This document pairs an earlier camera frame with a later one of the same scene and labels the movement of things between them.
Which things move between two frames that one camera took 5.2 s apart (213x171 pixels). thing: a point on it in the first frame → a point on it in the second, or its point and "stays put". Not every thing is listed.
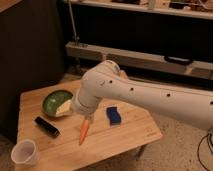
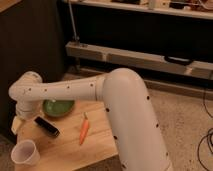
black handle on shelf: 179,60 stays put
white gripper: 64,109 → 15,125
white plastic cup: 24,153 stays put
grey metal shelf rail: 139,60 stays put
